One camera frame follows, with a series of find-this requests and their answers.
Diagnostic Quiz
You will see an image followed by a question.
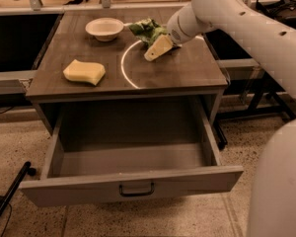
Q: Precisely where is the yellow sponge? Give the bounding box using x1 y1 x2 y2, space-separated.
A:
63 60 106 86

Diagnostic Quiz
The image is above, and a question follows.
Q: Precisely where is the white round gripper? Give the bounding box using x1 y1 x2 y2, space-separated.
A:
144 3 214 61

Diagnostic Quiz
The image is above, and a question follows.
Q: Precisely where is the black metal drawer handle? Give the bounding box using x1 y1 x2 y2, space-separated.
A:
118 183 155 198

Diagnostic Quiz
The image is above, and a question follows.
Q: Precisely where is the grey wooden drawer cabinet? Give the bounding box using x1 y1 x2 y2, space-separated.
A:
27 7 227 131

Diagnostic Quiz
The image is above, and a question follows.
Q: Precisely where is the green jalapeno chip bag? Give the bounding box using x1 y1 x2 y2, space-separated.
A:
128 18 167 47

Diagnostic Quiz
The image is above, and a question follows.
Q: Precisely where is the white paper bowl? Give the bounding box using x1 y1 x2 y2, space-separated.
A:
85 18 124 41

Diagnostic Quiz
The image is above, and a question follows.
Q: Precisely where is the black metal table frame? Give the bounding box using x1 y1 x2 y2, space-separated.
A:
215 66 296 150

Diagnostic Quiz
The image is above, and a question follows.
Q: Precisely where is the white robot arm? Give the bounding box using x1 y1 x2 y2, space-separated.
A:
145 0 296 237

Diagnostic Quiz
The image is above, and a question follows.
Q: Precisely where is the open grey top drawer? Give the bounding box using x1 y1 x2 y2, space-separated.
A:
21 97 243 206

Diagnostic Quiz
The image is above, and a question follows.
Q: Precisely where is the black tripod leg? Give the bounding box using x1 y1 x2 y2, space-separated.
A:
0 161 37 217

